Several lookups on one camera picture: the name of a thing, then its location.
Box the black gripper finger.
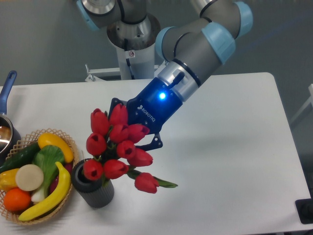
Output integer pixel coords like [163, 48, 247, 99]
[136, 133, 163, 151]
[109, 98, 128, 120]

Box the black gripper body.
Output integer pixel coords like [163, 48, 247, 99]
[126, 78, 182, 134]

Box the red tulip bouquet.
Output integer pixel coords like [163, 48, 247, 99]
[82, 104, 177, 193]

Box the dark grey ribbed vase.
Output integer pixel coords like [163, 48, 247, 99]
[71, 160, 114, 208]

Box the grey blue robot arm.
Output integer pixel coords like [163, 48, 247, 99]
[76, 0, 253, 151]

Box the yellow lemon squash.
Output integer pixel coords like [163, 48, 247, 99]
[38, 133, 74, 164]

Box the dark red vegetable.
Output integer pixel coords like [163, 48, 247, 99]
[49, 163, 73, 194]

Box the green bok choy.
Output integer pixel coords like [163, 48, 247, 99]
[31, 145, 65, 204]

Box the woven wicker basket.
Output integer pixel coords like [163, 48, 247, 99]
[0, 128, 79, 226]

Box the yellow banana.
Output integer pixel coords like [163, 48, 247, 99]
[18, 162, 71, 222]

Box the dark green cucumber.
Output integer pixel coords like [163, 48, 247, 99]
[0, 142, 41, 173]

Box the beige round slice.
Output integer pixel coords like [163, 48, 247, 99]
[15, 164, 44, 191]

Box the yellow bell pepper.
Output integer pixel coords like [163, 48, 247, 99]
[0, 168, 19, 191]

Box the orange fruit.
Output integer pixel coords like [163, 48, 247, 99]
[3, 188, 31, 212]

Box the black device at edge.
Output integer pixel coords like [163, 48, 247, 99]
[295, 198, 313, 224]

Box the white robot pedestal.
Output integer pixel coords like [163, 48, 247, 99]
[86, 13, 160, 81]

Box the blue handled saucepan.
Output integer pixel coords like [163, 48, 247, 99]
[0, 70, 21, 165]

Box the white frame at right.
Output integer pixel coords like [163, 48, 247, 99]
[290, 84, 313, 128]

